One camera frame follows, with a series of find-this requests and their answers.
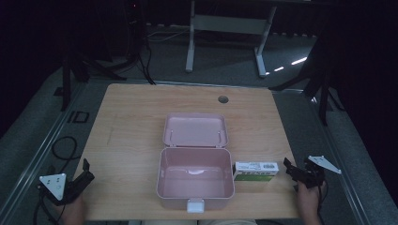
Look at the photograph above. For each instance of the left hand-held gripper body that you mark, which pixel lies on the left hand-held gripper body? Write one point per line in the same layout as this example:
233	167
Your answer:
56	186

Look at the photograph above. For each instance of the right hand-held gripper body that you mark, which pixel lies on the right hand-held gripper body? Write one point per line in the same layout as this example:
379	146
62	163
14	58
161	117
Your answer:
313	172

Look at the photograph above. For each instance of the white and green carton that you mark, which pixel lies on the white and green carton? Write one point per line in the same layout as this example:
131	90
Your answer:
256	171

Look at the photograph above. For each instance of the pink plastic box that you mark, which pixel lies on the pink plastic box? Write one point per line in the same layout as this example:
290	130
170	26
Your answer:
195	159

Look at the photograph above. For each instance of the person's right hand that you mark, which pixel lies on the person's right hand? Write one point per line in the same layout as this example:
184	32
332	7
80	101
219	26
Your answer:
309	201

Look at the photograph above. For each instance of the person's left hand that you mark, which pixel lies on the person's left hand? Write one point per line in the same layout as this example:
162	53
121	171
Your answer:
73	212

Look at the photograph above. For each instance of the black tripod stand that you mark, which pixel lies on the black tripod stand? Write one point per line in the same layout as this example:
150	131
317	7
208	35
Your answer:
316	78
90	50

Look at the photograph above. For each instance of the white desk frame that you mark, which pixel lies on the white desk frame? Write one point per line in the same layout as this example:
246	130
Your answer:
227	34

